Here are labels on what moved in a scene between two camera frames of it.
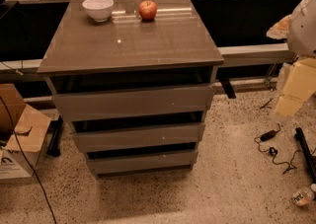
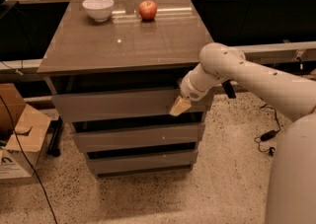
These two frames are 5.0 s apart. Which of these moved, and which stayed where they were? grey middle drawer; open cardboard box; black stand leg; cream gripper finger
Moved: cream gripper finger
Stayed: black stand leg; open cardboard box; grey middle drawer
